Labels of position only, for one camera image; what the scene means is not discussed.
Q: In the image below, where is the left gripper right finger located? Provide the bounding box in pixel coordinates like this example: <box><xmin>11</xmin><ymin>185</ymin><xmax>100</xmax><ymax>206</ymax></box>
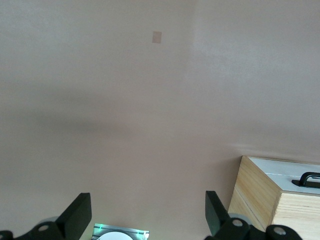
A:
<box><xmin>204</xmin><ymin>191</ymin><xmax>303</xmax><ymax>240</ymax></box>

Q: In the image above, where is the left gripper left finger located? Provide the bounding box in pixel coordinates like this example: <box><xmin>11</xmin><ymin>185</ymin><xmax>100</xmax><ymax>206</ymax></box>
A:
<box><xmin>0</xmin><ymin>192</ymin><xmax>92</xmax><ymax>240</ymax></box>

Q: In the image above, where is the black metal drawer handle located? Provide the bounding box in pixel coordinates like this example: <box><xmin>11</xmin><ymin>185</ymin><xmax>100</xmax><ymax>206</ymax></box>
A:
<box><xmin>291</xmin><ymin>171</ymin><xmax>320</xmax><ymax>187</ymax></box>

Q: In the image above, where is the wooden drawer cabinet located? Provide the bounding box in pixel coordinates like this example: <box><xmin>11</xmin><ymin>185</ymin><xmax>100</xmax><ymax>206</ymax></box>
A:
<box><xmin>227</xmin><ymin>155</ymin><xmax>320</xmax><ymax>233</ymax></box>

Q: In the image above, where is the brown tape patch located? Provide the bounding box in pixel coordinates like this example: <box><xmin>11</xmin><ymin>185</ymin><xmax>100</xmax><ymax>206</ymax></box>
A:
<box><xmin>152</xmin><ymin>31</ymin><xmax>163</xmax><ymax>45</ymax></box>

